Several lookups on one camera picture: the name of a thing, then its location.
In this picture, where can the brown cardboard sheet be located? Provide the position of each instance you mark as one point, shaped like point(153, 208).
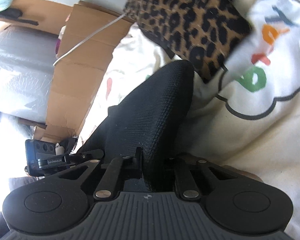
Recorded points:
point(87, 35)

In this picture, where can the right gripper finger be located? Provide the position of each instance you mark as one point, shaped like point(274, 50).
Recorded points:
point(139, 160)

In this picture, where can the leopard print garment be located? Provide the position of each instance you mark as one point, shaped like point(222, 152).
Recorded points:
point(203, 32)

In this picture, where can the black skirt with floral lining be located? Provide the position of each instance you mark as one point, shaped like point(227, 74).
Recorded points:
point(149, 117)

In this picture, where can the clear plastic wrapped bundle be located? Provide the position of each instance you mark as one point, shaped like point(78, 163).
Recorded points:
point(26, 71)

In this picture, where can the cream cartoon print bedsheet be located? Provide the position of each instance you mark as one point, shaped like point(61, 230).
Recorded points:
point(250, 118)

